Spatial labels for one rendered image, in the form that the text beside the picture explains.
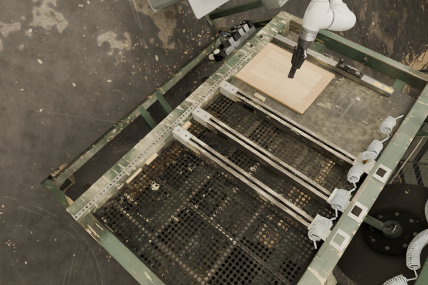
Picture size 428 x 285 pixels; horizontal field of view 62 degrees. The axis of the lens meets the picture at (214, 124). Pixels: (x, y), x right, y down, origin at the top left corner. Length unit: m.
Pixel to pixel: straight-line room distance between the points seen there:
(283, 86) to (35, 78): 1.80
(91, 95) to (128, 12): 0.77
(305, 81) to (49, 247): 2.31
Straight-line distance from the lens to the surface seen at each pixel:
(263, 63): 2.70
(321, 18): 1.91
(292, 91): 2.54
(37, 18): 2.98
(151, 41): 3.26
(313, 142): 2.26
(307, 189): 2.11
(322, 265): 1.93
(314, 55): 2.78
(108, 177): 2.23
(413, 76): 2.85
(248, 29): 2.89
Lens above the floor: 2.89
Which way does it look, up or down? 53 degrees down
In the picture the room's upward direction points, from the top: 98 degrees clockwise
